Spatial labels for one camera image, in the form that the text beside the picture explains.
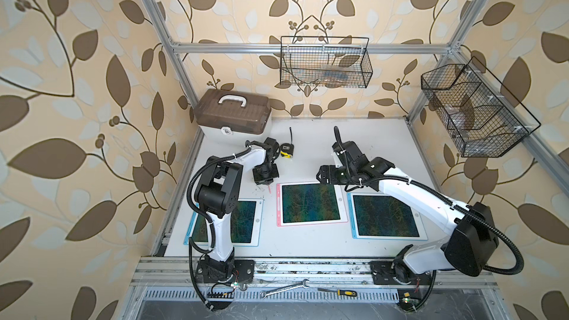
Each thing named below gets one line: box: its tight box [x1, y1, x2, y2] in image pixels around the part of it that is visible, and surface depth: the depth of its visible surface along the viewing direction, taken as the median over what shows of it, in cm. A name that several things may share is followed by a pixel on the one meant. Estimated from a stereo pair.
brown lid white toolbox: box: [194, 88, 273, 145], surface depth 101 cm
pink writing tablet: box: [276, 181, 349, 227], surface depth 91 cm
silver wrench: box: [260, 278, 310, 299], surface depth 72 cm
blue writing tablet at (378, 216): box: [346, 192, 429, 241], surface depth 86 cm
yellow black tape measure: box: [280, 126, 295, 159], surface depth 107 cm
